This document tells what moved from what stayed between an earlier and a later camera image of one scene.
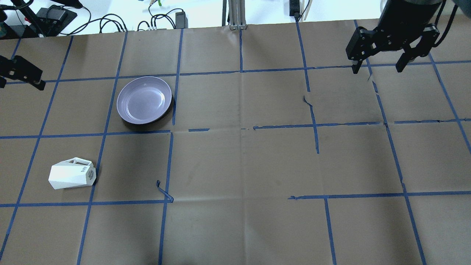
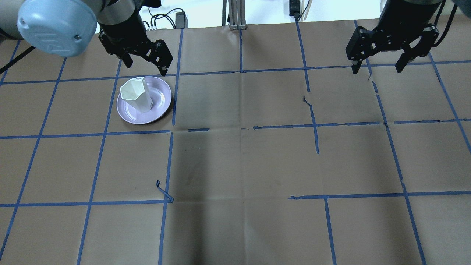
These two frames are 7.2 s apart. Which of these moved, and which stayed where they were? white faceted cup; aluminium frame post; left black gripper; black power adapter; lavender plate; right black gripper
Moved: white faceted cup; left black gripper
Stayed: aluminium frame post; black power adapter; right black gripper; lavender plate
